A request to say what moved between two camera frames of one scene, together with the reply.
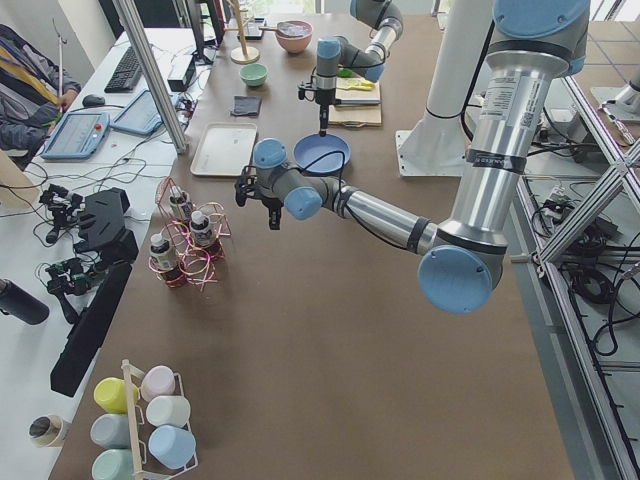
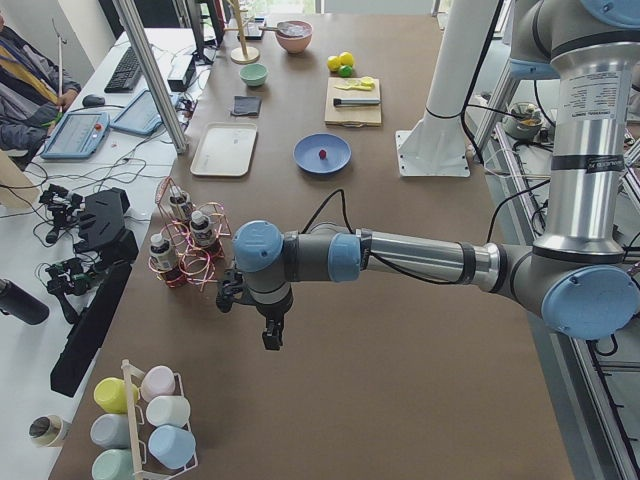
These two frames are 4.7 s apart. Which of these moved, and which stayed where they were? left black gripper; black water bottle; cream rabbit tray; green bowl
Moved: left black gripper
Stayed: cream rabbit tray; black water bottle; green bowl
